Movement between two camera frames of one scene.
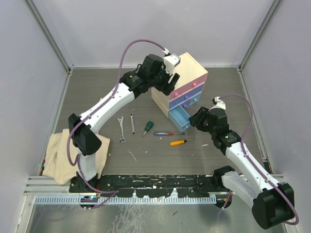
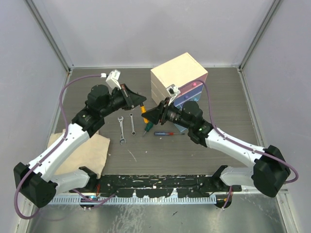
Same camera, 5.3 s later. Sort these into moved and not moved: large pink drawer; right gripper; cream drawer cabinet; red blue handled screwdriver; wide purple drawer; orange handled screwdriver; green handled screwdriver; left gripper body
Moved: right gripper; left gripper body; orange handled screwdriver
Not moved: green handled screwdriver; wide purple drawer; red blue handled screwdriver; large pink drawer; cream drawer cabinet
